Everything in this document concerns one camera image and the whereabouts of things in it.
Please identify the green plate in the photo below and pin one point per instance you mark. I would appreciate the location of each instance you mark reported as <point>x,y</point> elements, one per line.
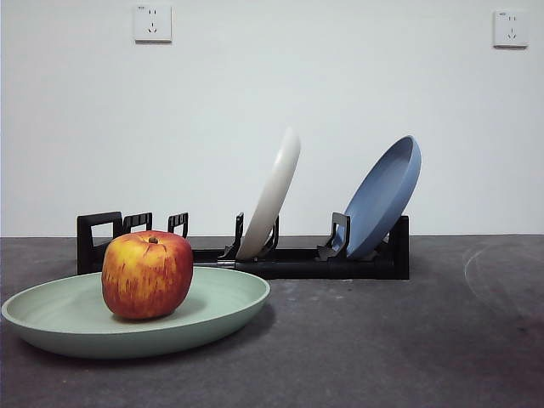
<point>212,306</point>

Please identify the red yellow apple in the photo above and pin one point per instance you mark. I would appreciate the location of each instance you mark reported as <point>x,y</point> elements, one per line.
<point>146,276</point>

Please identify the white plate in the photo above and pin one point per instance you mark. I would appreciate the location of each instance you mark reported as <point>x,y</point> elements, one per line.
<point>274,191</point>

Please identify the black plate rack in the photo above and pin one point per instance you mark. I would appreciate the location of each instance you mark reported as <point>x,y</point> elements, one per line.
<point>297,268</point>

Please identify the blue plate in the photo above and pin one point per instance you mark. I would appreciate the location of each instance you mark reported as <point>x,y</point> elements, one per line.
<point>382,195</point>

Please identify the white wall socket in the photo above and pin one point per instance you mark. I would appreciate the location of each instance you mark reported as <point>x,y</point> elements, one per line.
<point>511,29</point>
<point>153,23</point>

